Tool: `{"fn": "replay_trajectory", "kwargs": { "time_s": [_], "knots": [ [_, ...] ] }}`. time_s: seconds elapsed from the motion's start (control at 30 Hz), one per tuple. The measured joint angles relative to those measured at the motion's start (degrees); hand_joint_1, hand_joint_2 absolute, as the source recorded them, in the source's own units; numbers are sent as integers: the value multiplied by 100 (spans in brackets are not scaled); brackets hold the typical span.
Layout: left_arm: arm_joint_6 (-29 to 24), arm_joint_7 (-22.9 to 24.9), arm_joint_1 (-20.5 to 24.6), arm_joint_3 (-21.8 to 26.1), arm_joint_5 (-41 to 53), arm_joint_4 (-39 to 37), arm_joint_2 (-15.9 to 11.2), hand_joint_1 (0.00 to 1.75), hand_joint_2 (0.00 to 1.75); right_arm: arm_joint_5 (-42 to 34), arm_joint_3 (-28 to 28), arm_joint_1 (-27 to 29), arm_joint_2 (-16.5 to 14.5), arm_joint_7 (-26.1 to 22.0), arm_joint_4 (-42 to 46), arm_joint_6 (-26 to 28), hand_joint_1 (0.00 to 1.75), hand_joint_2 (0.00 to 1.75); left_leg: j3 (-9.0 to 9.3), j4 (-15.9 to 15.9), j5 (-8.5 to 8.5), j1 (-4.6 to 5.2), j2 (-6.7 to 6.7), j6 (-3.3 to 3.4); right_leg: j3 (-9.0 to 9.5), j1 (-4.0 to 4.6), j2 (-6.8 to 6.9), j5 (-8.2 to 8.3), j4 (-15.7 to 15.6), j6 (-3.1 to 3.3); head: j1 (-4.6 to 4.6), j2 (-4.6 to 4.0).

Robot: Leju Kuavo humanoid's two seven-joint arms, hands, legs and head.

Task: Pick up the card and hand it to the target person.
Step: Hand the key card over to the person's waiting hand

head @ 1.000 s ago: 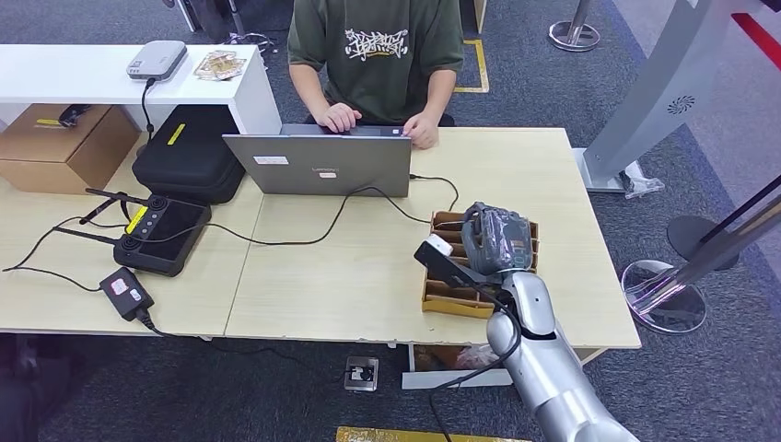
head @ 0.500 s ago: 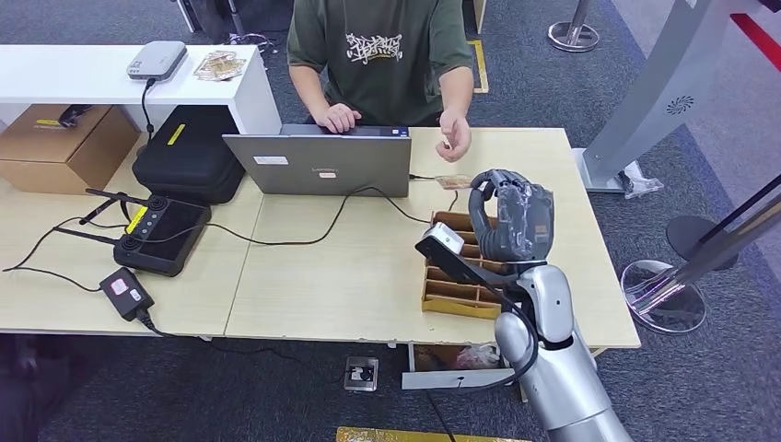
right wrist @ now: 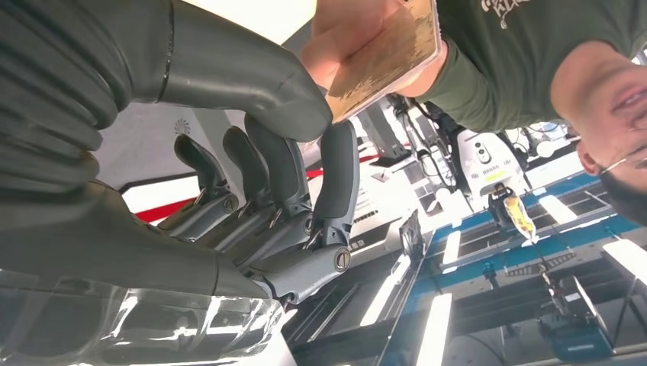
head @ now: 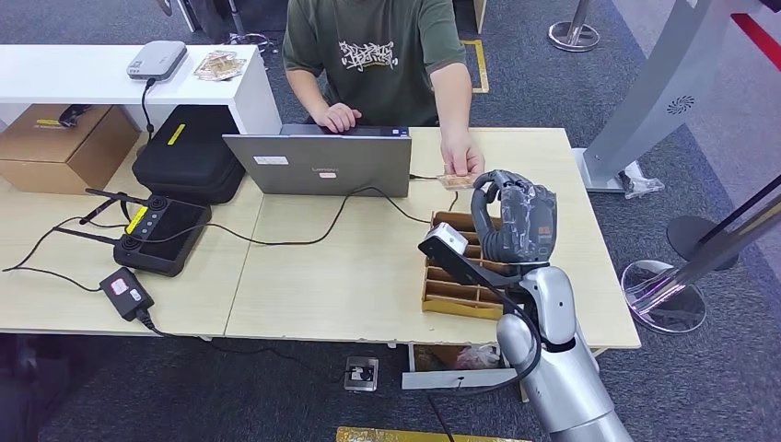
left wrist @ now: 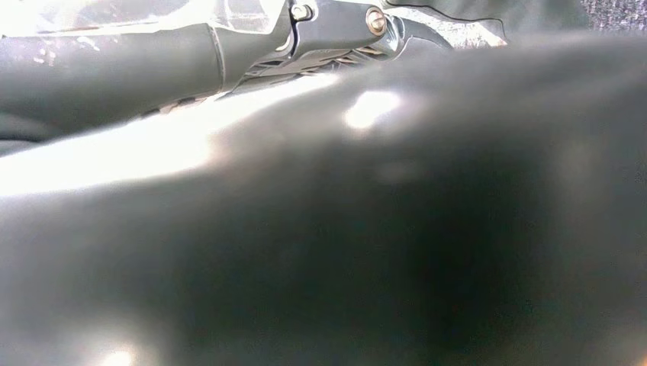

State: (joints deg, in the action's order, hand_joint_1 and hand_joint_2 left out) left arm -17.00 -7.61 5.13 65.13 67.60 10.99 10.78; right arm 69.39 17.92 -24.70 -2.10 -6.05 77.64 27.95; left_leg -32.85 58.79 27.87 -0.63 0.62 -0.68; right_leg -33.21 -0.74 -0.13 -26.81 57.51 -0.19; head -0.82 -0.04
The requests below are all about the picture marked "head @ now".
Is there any person's left hand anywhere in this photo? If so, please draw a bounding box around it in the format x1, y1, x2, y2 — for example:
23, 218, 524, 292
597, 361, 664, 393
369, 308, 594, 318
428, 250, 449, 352
440, 131, 486, 180

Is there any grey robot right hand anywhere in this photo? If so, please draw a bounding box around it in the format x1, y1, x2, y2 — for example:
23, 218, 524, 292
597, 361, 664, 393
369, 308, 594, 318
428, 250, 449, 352
470, 169, 558, 264

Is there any person's right hand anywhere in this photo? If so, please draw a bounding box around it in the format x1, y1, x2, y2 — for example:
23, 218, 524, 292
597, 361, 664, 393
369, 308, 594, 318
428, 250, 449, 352
314, 102, 363, 134

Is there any card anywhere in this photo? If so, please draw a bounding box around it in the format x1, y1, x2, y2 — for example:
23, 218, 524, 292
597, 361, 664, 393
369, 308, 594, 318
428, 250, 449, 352
437, 173, 477, 192

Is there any person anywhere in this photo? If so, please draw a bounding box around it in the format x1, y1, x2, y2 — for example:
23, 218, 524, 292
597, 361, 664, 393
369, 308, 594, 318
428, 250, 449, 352
281, 0, 486, 184

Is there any wooden slotted card holder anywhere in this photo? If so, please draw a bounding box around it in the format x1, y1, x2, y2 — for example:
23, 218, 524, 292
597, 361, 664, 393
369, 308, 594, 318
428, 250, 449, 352
421, 210, 519, 321

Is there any grey laptop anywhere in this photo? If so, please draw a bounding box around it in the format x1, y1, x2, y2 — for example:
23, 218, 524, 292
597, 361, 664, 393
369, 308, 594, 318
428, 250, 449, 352
222, 123, 413, 198

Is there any clear plastic bag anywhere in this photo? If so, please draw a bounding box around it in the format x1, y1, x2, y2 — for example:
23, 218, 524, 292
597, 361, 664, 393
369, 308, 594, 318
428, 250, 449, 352
619, 170, 665, 201

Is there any stack of sleeved cards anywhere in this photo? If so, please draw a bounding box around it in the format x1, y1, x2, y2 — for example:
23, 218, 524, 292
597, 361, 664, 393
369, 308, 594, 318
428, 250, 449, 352
193, 51, 247, 82

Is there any crumpled plastic bag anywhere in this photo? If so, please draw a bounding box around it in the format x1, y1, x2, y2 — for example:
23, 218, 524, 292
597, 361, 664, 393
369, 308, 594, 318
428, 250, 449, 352
454, 344, 502, 371

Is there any black carrying case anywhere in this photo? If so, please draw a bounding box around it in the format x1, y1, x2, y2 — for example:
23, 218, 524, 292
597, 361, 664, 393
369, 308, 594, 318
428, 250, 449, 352
131, 104, 247, 205

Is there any chrome stanchion with mirrored base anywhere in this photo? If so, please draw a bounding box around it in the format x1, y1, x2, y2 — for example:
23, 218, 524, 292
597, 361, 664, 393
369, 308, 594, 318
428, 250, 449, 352
620, 192, 781, 335

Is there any chrome stanchion with round base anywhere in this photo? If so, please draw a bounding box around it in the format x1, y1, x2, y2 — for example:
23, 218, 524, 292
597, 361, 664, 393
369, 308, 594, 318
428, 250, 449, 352
547, 0, 602, 53

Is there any white under-desk tray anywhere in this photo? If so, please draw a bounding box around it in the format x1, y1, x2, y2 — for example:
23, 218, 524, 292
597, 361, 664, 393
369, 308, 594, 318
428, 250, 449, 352
401, 343, 519, 391

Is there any stanchion with black base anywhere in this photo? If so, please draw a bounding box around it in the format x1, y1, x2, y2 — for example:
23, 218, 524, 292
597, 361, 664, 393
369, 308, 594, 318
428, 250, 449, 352
666, 173, 781, 273

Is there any grey box device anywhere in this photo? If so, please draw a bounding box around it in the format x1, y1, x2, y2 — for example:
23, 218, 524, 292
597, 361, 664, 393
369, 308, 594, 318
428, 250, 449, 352
126, 40, 189, 82

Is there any black controller with antennas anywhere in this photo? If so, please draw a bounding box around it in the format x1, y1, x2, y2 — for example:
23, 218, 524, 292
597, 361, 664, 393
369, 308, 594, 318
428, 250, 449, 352
53, 187, 213, 279

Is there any metal floor socket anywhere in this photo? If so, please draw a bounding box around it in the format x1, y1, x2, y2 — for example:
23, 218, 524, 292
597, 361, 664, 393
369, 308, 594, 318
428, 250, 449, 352
343, 356, 379, 393

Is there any gold foil strip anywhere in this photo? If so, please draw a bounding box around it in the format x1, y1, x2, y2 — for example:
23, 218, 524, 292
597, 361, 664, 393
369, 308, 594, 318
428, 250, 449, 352
335, 426, 532, 442

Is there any white side cabinet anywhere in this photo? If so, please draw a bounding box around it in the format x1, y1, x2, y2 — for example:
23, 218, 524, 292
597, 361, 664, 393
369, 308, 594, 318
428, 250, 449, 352
0, 43, 283, 136

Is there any black power adapter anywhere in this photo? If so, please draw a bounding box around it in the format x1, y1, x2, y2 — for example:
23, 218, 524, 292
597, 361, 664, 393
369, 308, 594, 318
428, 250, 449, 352
99, 267, 156, 322

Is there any brown cardboard box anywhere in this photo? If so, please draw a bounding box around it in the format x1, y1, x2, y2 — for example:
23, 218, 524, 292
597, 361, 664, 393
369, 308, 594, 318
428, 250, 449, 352
0, 103, 142, 196

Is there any red barrier strip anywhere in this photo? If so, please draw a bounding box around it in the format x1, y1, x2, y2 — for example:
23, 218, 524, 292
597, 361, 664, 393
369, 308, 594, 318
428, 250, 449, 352
729, 12, 781, 56

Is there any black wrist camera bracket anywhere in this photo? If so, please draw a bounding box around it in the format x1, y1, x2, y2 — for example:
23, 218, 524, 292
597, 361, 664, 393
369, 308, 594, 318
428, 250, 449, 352
417, 234, 526, 289

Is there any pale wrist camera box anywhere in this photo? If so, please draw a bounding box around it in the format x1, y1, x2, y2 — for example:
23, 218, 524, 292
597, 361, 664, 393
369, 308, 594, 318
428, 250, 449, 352
424, 222, 470, 256

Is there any yellow floor tape frame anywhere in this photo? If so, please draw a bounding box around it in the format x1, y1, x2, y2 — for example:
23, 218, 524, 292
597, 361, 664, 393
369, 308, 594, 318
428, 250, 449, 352
460, 39, 491, 95

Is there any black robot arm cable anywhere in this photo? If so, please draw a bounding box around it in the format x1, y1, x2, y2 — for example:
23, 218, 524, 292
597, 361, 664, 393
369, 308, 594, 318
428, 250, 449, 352
426, 283, 544, 442

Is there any black laptop power cable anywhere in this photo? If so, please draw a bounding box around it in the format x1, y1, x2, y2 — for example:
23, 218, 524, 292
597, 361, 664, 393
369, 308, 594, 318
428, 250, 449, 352
1, 173, 460, 293

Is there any black device cable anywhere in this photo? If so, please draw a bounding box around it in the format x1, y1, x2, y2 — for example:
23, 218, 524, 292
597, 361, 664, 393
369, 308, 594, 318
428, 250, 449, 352
140, 77, 157, 142

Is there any silver gate post with logo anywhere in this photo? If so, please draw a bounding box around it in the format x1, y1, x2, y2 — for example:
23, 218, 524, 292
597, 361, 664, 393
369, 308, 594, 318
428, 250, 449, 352
572, 0, 764, 194

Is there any small black strap item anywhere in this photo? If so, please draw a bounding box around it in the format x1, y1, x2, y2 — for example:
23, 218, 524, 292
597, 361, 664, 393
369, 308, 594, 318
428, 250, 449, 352
59, 103, 93, 128

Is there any black mains cable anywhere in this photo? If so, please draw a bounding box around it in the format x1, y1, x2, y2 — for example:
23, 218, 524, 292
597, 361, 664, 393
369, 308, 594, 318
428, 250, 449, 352
136, 308, 349, 384

